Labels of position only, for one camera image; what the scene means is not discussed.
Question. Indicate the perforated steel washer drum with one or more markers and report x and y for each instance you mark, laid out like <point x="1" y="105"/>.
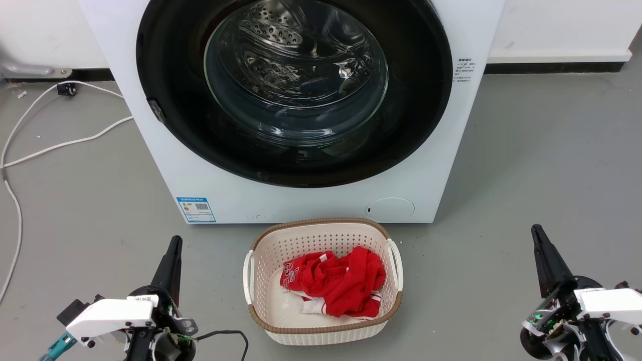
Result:
<point x="281" y="30"/>

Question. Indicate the black round washer door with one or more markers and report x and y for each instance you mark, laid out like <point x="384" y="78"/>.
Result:
<point x="170" y="75"/>

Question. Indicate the blue energy label sticker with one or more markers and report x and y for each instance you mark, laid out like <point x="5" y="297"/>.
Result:
<point x="196" y="209"/>

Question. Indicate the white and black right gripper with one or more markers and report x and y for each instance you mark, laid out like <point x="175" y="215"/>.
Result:
<point x="594" y="313"/>

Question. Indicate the round white filter hatch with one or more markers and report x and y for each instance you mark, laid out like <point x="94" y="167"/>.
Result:
<point x="390" y="207"/>

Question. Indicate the black wall baseboard strip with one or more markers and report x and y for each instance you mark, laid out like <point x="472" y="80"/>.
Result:
<point x="554" y="67"/>

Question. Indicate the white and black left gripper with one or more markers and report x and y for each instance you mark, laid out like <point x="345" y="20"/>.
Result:
<point x="113" y="316"/>

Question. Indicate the white woven plastic laundry basket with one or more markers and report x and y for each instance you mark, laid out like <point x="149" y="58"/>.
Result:
<point x="321" y="233"/>

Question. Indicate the white front-load washing machine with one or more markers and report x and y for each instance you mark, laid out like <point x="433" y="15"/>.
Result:
<point x="311" y="203"/>

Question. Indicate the red garment with white trim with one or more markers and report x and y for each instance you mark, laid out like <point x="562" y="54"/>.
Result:
<point x="346" y="283"/>

